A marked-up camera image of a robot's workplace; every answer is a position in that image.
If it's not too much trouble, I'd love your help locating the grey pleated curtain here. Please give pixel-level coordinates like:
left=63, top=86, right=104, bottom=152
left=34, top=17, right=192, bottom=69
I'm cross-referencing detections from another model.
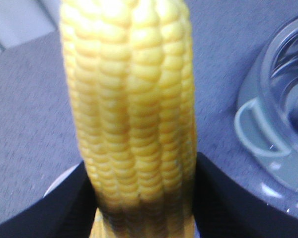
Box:
left=0, top=0, right=61, bottom=53

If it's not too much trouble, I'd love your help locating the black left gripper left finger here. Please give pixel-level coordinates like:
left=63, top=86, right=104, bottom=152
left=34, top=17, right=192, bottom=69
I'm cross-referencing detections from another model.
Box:
left=0, top=163, right=97, bottom=238

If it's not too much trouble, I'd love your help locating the pale green electric cooking pot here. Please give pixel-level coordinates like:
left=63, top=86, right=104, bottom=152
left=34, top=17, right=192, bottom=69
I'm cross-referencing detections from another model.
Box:
left=233, top=16, right=298, bottom=211

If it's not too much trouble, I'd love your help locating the orange-yellow corn cob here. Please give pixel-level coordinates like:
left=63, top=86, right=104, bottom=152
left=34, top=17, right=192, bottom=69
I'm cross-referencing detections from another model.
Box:
left=60, top=0, right=197, bottom=238

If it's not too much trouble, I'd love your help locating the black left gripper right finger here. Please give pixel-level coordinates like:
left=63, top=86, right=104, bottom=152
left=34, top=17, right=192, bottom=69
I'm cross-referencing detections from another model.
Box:
left=193, top=152, right=298, bottom=238

